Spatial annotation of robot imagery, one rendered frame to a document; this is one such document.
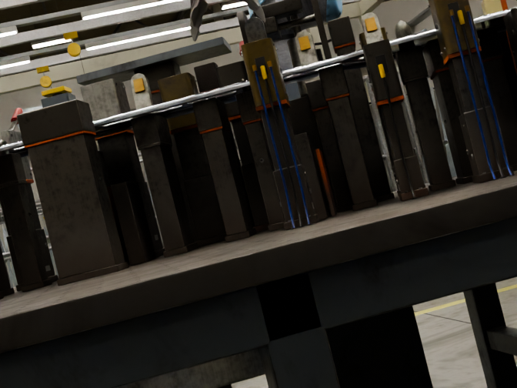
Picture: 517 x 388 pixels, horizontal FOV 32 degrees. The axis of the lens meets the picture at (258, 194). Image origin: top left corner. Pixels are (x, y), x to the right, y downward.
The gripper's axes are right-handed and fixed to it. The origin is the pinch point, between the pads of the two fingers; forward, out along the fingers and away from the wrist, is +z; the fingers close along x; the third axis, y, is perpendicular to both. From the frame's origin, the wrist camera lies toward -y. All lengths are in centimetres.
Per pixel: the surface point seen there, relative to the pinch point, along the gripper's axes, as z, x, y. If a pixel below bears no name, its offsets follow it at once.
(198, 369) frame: 57, -12, 50
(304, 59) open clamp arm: 7.6, 13.2, -12.4
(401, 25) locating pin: 7.5, 34.1, 1.4
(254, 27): 2.7, 6.2, 15.4
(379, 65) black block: 16.0, 26.7, 21.6
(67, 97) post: 0, -46, -30
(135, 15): -196, -187, -853
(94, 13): -189, -212, -764
